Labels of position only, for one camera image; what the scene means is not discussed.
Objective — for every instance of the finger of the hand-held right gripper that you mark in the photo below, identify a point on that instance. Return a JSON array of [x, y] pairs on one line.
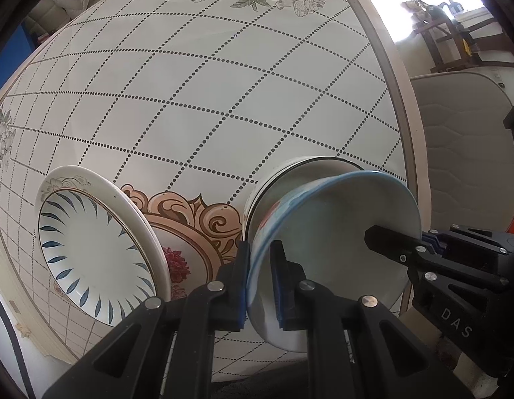
[[385, 240]]

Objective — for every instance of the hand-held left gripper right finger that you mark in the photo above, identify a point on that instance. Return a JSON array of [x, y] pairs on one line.
[[277, 284]]

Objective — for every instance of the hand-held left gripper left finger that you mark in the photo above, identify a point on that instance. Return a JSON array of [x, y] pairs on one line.
[[242, 284]]

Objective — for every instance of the blue rim bowl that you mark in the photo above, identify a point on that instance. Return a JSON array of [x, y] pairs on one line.
[[340, 224]]

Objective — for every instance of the white bowl with dark rim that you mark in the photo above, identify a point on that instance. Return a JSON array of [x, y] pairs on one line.
[[298, 170]]

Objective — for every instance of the grey flower plate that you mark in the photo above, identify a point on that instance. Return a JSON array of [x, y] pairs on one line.
[[132, 212]]

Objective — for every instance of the blue leaf pattern plate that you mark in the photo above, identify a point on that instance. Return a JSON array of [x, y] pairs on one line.
[[90, 249]]

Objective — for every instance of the dark wooden stand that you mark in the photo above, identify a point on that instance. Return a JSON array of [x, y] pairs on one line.
[[441, 56]]

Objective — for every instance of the floral dotted-grid tablecloth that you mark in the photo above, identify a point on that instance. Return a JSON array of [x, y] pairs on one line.
[[198, 91]]

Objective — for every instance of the blue board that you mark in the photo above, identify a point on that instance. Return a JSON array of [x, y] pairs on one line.
[[7, 58]]

